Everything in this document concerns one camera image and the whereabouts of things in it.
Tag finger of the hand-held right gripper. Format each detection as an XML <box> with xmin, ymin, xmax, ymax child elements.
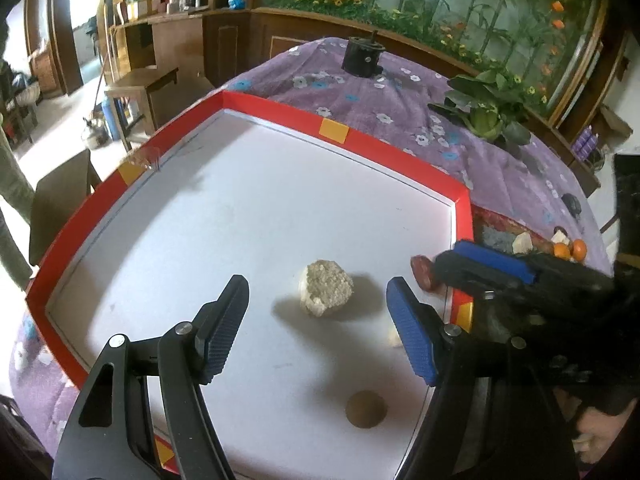
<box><xmin>452</xmin><ymin>239</ymin><xmax>538</xmax><ymax>285</ymax></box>
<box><xmin>432</xmin><ymin>251</ymin><xmax>531</xmax><ymax>306</ymax></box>

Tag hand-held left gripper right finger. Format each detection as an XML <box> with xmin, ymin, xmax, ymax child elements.
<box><xmin>386</xmin><ymin>276</ymin><xmax>581</xmax><ymax>480</ymax></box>

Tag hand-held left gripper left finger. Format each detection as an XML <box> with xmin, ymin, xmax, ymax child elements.
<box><xmin>52</xmin><ymin>275</ymin><xmax>249</xmax><ymax>480</ymax></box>

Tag dark red fruit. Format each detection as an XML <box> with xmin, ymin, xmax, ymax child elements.
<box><xmin>411</xmin><ymin>256</ymin><xmax>443</xmax><ymax>292</ymax></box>

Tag round brown fruit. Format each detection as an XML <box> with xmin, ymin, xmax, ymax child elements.
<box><xmin>346</xmin><ymin>390</ymin><xmax>388</xmax><ymax>429</ymax></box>

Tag red-edged white tray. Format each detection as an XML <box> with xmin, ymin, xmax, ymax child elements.
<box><xmin>26</xmin><ymin>91</ymin><xmax>473</xmax><ymax>480</ymax></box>

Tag white crumbly chunk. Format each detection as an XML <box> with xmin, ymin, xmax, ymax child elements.
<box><xmin>298</xmin><ymin>259</ymin><xmax>355</xmax><ymax>317</ymax></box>

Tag green leafy cabbage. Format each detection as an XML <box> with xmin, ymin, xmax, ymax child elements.
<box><xmin>429</xmin><ymin>69</ymin><xmax>532</xmax><ymax>148</ymax></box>

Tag purple bottles cluster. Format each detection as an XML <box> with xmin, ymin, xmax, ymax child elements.
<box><xmin>572</xmin><ymin>125</ymin><xmax>601</xmax><ymax>158</ymax></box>

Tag cardboard box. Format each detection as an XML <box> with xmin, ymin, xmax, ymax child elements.
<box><xmin>597</xmin><ymin>105</ymin><xmax>633</xmax><ymax>148</ymax></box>

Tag purple floral tablecloth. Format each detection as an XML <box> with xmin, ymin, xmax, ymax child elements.
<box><xmin>10</xmin><ymin>37</ymin><xmax>613</xmax><ymax>456</ymax></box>

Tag dark wooden chair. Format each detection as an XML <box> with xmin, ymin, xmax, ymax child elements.
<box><xmin>28</xmin><ymin>149</ymin><xmax>103</xmax><ymax>267</ymax></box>

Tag metal kettle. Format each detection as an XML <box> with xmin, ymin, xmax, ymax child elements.
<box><xmin>81</xmin><ymin>115</ymin><xmax>110</xmax><ymax>150</ymax></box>

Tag blue bottle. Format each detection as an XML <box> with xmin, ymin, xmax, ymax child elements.
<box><xmin>102</xmin><ymin>100</ymin><xmax>122</xmax><ymax>141</ymax></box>

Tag black metal pot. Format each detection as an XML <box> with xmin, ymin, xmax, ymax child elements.
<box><xmin>341</xmin><ymin>35</ymin><xmax>386</xmax><ymax>78</ymax></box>

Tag wooden stool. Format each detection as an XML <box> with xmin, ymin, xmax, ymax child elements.
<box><xmin>104</xmin><ymin>66</ymin><xmax>179</xmax><ymax>151</ymax></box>

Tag wooden sideboard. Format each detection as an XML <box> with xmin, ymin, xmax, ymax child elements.
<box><xmin>97</xmin><ymin>0</ymin><xmax>221</xmax><ymax>91</ymax></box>

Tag flower wall poster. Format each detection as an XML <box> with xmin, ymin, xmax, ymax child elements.
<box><xmin>262</xmin><ymin>0</ymin><xmax>608</xmax><ymax>116</ymax></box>

